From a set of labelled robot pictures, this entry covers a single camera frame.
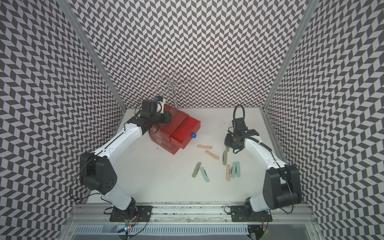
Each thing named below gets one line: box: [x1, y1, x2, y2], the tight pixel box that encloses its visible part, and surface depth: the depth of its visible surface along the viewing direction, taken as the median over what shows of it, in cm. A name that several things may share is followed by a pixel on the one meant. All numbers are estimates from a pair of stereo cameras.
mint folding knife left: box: [199, 166, 210, 183], surface depth 88 cm
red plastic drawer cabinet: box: [149, 104, 201, 155], surface depth 83 cm
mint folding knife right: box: [235, 161, 241, 178], surface depth 89 cm
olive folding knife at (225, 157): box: [222, 150, 228, 166], surface depth 93 cm
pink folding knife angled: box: [204, 150, 220, 160], surface depth 98 cm
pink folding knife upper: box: [197, 144, 213, 150], surface depth 98 cm
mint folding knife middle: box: [230, 162, 236, 179], surface depth 88 cm
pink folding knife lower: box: [226, 164, 231, 182], surface depth 88 cm
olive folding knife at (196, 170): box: [191, 162, 202, 178], surface depth 89 cm
